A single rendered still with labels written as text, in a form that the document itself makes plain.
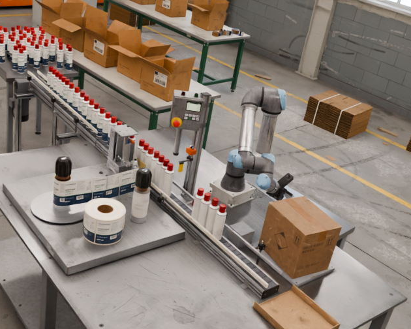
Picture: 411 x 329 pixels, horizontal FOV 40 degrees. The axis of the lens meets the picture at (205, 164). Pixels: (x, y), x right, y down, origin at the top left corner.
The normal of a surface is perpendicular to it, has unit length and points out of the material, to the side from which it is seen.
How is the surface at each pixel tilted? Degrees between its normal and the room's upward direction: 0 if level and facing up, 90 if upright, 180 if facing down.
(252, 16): 90
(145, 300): 0
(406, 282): 0
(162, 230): 0
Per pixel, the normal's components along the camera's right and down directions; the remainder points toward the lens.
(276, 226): -0.85, 0.11
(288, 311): 0.16, -0.87
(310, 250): 0.50, 0.47
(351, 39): -0.71, 0.22
